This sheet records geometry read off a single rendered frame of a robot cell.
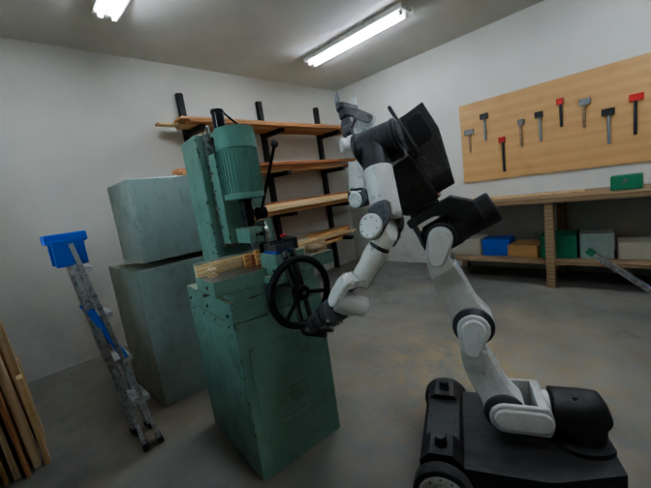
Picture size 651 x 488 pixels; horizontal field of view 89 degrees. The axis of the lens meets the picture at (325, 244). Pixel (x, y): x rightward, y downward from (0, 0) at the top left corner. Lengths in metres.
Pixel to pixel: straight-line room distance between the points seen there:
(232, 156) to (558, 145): 3.44
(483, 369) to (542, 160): 3.13
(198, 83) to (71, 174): 1.61
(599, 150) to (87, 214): 4.76
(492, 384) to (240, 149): 1.35
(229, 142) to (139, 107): 2.53
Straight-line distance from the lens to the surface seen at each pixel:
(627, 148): 4.17
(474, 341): 1.34
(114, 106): 3.90
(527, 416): 1.50
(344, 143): 1.63
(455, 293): 1.33
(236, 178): 1.49
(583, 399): 1.56
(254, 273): 1.40
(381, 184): 1.02
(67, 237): 1.91
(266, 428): 1.64
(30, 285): 3.63
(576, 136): 4.21
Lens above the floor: 1.18
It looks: 9 degrees down
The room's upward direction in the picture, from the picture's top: 8 degrees counter-clockwise
